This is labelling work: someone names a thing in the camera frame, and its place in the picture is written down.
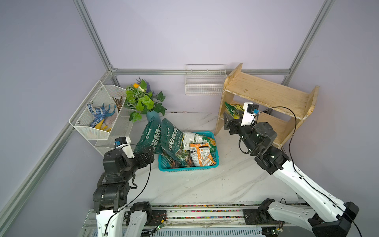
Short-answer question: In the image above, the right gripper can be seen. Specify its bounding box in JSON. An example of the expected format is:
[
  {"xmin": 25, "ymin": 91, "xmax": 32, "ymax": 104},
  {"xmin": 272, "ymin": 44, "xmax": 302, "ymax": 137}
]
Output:
[{"xmin": 223, "ymin": 111, "xmax": 259, "ymax": 154}]

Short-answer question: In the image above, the dark green soil bag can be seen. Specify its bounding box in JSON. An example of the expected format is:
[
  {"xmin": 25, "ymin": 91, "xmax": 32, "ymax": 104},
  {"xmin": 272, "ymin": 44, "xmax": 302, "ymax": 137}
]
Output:
[
  {"xmin": 160, "ymin": 118, "xmax": 194, "ymax": 167},
  {"xmin": 134, "ymin": 117, "xmax": 163, "ymax": 155}
]

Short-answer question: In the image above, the orange small bag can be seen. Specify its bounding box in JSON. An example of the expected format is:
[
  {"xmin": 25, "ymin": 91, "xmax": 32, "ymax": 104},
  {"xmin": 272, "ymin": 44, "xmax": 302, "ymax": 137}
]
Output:
[{"xmin": 189, "ymin": 143, "xmax": 216, "ymax": 167}]

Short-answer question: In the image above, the green white tall bag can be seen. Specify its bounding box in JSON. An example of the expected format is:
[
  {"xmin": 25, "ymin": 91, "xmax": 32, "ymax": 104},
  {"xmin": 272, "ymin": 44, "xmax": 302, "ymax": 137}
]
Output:
[{"xmin": 183, "ymin": 131, "xmax": 216, "ymax": 152}]

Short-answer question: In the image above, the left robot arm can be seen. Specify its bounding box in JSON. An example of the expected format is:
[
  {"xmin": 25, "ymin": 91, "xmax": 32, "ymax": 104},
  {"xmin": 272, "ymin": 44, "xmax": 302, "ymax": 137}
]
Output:
[{"xmin": 93, "ymin": 146, "xmax": 166, "ymax": 237}]

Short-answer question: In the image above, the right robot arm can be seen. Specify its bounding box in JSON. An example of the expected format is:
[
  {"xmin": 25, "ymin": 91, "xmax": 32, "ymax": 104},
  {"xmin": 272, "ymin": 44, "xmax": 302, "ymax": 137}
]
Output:
[{"xmin": 223, "ymin": 112, "xmax": 359, "ymax": 237}]

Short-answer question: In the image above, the wooden two-tier shelf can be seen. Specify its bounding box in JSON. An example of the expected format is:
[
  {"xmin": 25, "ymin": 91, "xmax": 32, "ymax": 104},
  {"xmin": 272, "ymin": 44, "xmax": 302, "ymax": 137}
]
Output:
[{"xmin": 215, "ymin": 63, "xmax": 319, "ymax": 149}]

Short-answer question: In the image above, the teal plastic basket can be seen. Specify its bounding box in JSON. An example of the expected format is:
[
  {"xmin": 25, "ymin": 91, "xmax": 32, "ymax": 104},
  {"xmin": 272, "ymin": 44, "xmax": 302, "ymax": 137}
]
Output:
[{"xmin": 159, "ymin": 128, "xmax": 219, "ymax": 172}]

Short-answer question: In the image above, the teal vase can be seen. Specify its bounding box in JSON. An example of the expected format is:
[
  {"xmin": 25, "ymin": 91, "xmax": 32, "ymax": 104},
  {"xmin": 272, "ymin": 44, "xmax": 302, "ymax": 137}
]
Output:
[{"xmin": 146, "ymin": 111, "xmax": 161, "ymax": 124}]

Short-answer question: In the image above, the yellow toy in rack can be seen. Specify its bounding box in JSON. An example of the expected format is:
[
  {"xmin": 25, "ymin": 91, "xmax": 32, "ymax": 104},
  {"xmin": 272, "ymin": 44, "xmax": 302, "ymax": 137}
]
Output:
[{"xmin": 94, "ymin": 119, "xmax": 108, "ymax": 131}]

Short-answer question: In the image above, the white mesh tiered rack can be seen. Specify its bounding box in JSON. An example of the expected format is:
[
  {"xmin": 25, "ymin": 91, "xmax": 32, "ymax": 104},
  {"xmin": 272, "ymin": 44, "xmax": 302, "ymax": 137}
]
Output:
[{"xmin": 69, "ymin": 81, "xmax": 133, "ymax": 155}]

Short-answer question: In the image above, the brown twigs bundle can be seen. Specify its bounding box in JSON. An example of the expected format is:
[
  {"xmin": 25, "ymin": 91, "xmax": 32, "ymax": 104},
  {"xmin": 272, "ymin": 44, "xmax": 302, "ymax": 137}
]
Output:
[{"xmin": 113, "ymin": 96, "xmax": 123, "ymax": 112}]

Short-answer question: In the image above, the blue knitted glove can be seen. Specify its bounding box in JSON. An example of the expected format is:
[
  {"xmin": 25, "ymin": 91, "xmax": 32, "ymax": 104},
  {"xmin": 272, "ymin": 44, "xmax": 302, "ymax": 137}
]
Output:
[{"xmin": 86, "ymin": 103, "xmax": 117, "ymax": 128}]

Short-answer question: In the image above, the artificial green plant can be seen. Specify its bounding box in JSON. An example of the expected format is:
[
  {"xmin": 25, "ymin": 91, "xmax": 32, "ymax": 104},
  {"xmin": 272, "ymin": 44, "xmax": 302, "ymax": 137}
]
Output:
[{"xmin": 124, "ymin": 77, "xmax": 167, "ymax": 122}]

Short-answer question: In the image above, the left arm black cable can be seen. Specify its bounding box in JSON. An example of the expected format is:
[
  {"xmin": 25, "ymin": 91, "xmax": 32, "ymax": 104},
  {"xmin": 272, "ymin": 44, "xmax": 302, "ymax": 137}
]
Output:
[{"xmin": 102, "ymin": 143, "xmax": 153, "ymax": 236}]

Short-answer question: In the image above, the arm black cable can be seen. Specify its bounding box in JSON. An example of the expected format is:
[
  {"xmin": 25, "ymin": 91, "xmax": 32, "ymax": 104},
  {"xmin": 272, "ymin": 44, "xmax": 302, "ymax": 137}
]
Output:
[
  {"xmin": 257, "ymin": 106, "xmax": 363, "ymax": 237},
  {"xmin": 102, "ymin": 143, "xmax": 153, "ymax": 236}
]

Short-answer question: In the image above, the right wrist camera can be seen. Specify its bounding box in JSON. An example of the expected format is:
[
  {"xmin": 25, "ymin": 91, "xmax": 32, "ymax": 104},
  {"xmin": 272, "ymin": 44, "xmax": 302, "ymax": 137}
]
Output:
[{"xmin": 241, "ymin": 102, "xmax": 259, "ymax": 126}]

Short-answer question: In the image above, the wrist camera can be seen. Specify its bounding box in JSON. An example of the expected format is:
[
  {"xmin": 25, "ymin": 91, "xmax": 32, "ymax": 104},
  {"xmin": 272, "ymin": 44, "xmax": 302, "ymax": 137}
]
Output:
[
  {"xmin": 241, "ymin": 102, "xmax": 259, "ymax": 126},
  {"xmin": 114, "ymin": 136, "xmax": 135, "ymax": 159}
]

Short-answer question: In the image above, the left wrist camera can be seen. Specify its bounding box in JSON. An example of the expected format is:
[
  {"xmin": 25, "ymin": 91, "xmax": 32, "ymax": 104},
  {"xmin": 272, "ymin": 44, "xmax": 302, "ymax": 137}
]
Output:
[{"xmin": 114, "ymin": 136, "xmax": 135, "ymax": 159}]

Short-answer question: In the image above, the white wire wall basket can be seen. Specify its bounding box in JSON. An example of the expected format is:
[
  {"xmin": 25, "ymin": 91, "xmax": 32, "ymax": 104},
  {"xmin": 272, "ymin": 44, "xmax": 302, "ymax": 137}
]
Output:
[{"xmin": 185, "ymin": 64, "xmax": 227, "ymax": 96}]

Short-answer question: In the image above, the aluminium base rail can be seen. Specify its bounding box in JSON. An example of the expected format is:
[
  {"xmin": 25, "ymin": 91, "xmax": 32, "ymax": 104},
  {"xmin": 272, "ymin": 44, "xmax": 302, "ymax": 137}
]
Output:
[{"xmin": 78, "ymin": 197, "xmax": 332, "ymax": 237}]

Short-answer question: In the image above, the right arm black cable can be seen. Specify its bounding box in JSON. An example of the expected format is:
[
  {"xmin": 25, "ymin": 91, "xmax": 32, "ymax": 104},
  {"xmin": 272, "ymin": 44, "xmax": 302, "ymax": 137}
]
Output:
[{"xmin": 257, "ymin": 106, "xmax": 363, "ymax": 237}]

